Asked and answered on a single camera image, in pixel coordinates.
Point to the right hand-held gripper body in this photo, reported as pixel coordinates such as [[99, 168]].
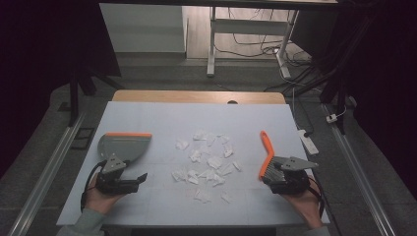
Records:
[[291, 163]]

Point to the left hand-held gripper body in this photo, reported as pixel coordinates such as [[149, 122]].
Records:
[[113, 165]]

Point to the grey dustpan with orange edge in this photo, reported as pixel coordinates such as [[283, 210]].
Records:
[[126, 146]]

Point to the orange brush with grey bristles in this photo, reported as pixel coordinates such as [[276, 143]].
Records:
[[268, 147]]

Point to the pile of white paper scraps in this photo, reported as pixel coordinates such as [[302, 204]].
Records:
[[209, 164]]

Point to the person's left hand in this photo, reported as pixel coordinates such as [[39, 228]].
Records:
[[96, 198]]

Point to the person's right hand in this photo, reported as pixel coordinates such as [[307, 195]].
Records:
[[308, 205]]

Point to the white power strip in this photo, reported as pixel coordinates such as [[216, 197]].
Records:
[[309, 142]]

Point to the small white plug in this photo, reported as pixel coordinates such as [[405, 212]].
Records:
[[331, 118]]

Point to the black stand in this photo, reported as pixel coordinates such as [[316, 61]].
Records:
[[341, 95], [74, 98]]

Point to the wooden table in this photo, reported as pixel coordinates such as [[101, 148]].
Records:
[[183, 96]]

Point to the white cabinet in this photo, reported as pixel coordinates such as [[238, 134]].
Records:
[[141, 28]]

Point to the aluminium rail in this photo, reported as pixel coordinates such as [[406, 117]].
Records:
[[360, 170], [49, 164]]

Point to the white desk frame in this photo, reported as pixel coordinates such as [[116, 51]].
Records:
[[249, 27]]

